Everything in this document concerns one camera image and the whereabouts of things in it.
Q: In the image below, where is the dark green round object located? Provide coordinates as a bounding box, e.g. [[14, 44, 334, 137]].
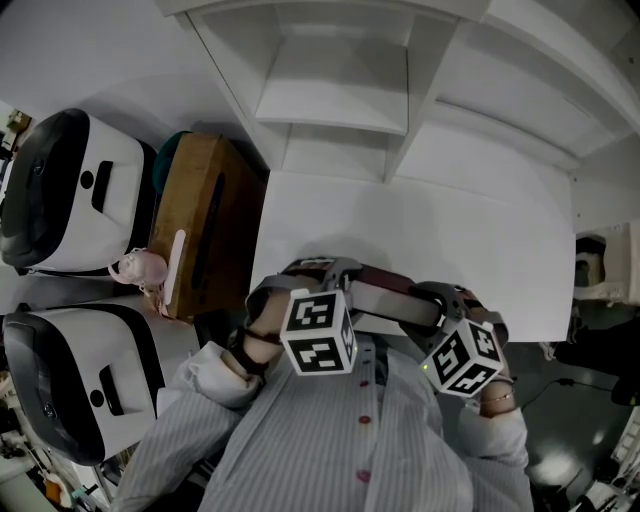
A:
[[152, 130, 194, 196]]

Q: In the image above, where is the person's right forearm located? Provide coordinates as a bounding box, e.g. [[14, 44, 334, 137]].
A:
[[449, 367, 531, 469]]

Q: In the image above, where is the pink plush doll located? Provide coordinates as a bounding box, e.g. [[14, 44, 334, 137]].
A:
[[107, 249, 169, 316]]

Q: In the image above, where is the person's left hand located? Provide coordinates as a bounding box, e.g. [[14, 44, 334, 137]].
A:
[[246, 264, 326, 346]]

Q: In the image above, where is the person's left forearm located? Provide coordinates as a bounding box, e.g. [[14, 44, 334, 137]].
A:
[[169, 327, 281, 411]]

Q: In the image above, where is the dark red book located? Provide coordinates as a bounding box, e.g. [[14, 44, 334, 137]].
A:
[[349, 263, 449, 329]]

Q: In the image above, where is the person's striped white shirt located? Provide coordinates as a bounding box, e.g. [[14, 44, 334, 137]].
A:
[[112, 334, 536, 512]]

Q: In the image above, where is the white desk bookshelf hutch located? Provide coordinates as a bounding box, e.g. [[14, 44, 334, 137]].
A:
[[154, 0, 640, 231]]

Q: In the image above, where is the white ornate carved chair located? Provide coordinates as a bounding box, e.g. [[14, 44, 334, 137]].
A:
[[573, 222, 640, 306]]

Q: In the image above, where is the white black delivery robot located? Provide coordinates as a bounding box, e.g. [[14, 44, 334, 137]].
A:
[[0, 108, 159, 276], [2, 302, 169, 467]]

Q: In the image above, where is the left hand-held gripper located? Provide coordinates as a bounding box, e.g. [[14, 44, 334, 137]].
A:
[[243, 255, 365, 377]]

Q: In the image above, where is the black wrist strap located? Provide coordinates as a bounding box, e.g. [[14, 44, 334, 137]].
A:
[[227, 327, 271, 384]]

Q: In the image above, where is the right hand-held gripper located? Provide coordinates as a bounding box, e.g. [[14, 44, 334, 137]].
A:
[[398, 279, 511, 400]]

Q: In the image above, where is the thin wrist bracelet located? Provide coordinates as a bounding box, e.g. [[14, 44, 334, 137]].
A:
[[478, 377, 517, 405]]

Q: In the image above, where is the person's right hand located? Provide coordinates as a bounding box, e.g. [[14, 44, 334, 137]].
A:
[[455, 285, 486, 322]]

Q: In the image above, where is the pink flat stick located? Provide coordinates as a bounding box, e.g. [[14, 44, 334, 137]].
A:
[[162, 228, 187, 307]]

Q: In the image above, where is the black floor cable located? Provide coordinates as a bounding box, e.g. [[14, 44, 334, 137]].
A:
[[524, 377, 616, 401]]

